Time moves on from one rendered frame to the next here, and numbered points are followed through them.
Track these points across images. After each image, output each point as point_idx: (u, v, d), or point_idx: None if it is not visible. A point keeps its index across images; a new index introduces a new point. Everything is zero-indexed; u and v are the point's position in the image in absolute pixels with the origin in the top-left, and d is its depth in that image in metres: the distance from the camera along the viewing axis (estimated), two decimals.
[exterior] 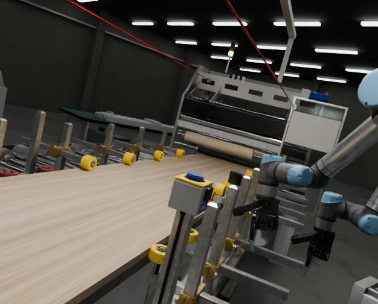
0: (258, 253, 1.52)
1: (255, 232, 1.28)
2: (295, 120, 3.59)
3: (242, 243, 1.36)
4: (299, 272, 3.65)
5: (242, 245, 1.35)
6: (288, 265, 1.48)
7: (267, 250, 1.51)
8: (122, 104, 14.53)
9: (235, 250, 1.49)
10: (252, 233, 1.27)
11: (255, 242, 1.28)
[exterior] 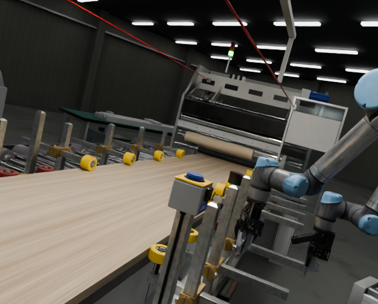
0: (258, 253, 1.52)
1: (240, 232, 1.28)
2: (295, 120, 3.59)
3: (242, 243, 1.36)
4: (299, 272, 3.65)
5: (242, 245, 1.35)
6: (288, 265, 1.48)
7: (267, 250, 1.51)
8: (122, 104, 14.53)
9: (235, 250, 1.49)
10: (234, 230, 1.29)
11: (238, 242, 1.28)
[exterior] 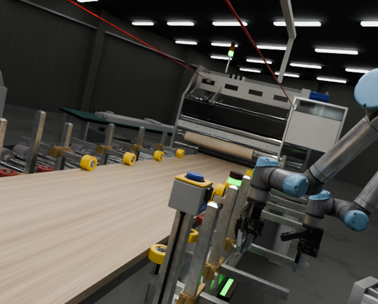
0: (250, 250, 1.53)
1: (241, 232, 1.28)
2: (295, 120, 3.59)
3: (242, 243, 1.36)
4: (299, 272, 3.65)
5: (242, 245, 1.35)
6: (279, 262, 1.49)
7: (258, 247, 1.52)
8: (122, 104, 14.53)
9: (235, 250, 1.49)
10: (234, 230, 1.29)
11: (238, 242, 1.28)
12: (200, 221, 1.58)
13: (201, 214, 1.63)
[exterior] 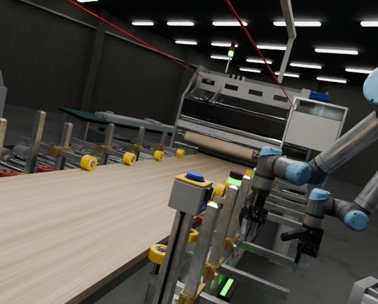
0: (250, 250, 1.53)
1: (245, 221, 1.30)
2: (295, 120, 3.59)
3: (245, 235, 1.37)
4: (299, 272, 3.65)
5: None
6: (279, 262, 1.49)
7: (258, 247, 1.52)
8: (122, 104, 14.53)
9: (235, 250, 1.48)
10: (238, 219, 1.31)
11: (243, 230, 1.30)
12: (200, 221, 1.58)
13: (201, 214, 1.63)
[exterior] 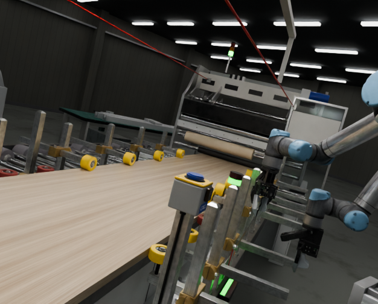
0: (250, 250, 1.53)
1: (256, 197, 1.43)
2: (295, 120, 3.59)
3: (253, 218, 1.47)
4: (299, 272, 3.65)
5: (253, 218, 1.46)
6: (279, 262, 1.49)
7: (258, 247, 1.52)
8: (122, 104, 14.53)
9: (236, 248, 1.48)
10: (250, 195, 1.44)
11: (254, 206, 1.43)
12: (200, 221, 1.58)
13: (201, 214, 1.63)
